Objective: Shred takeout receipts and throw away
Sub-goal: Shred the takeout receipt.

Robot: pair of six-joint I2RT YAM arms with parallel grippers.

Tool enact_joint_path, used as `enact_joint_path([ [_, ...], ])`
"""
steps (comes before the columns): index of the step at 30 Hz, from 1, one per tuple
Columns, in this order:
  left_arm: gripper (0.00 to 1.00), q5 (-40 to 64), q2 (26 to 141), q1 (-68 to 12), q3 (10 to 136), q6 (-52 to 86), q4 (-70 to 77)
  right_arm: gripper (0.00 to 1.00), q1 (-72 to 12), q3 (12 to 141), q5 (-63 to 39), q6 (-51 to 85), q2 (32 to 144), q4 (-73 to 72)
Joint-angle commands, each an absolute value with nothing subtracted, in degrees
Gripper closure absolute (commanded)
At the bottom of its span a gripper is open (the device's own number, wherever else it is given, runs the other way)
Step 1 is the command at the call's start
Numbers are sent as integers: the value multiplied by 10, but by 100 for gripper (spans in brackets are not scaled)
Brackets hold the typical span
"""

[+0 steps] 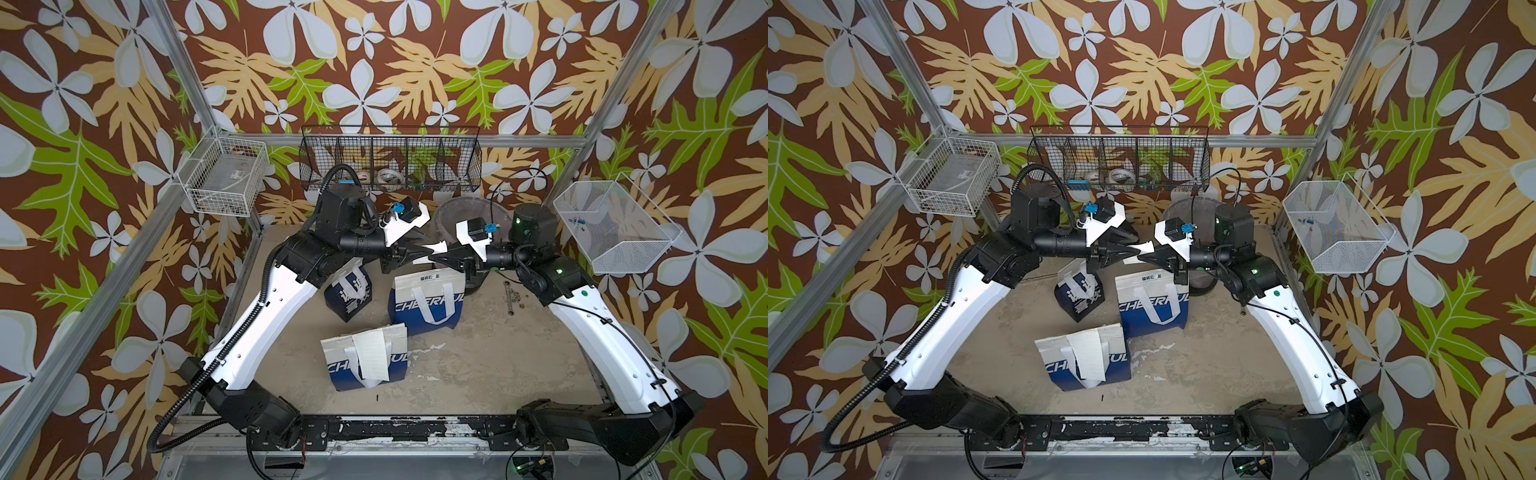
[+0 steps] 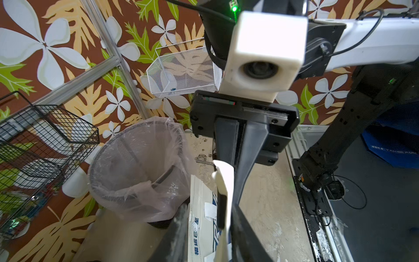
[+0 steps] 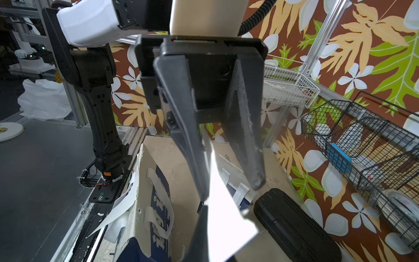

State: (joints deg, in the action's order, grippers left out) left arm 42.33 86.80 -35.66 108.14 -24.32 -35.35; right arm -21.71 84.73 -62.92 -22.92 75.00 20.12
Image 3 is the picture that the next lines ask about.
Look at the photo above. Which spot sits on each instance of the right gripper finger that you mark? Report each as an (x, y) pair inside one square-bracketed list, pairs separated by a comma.
[(199, 235)]

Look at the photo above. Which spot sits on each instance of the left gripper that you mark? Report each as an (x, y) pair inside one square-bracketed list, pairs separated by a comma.
[(221, 71)]

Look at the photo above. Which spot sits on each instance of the white receipt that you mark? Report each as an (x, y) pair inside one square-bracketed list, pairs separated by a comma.
[(227, 230), (124, 205)]

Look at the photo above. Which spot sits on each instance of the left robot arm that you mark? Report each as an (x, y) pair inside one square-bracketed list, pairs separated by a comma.
[(80, 35)]

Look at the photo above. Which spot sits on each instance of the front blue takeout bag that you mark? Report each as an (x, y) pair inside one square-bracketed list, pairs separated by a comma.
[(161, 222)]

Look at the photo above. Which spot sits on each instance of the small middle blue bag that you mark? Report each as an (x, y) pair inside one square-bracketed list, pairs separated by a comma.
[(236, 183)]

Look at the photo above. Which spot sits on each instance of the blue item in black basket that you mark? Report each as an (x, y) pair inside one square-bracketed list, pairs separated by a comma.
[(339, 159)]

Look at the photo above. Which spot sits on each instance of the tape roll in basket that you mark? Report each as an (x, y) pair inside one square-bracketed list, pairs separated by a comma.
[(399, 210)]

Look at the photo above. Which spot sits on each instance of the white wire basket left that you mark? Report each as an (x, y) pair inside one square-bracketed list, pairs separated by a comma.
[(284, 86)]

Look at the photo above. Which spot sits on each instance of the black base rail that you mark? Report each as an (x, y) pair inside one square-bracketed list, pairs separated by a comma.
[(87, 240)]

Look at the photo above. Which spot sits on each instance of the black wire basket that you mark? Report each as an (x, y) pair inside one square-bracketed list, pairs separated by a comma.
[(385, 156)]

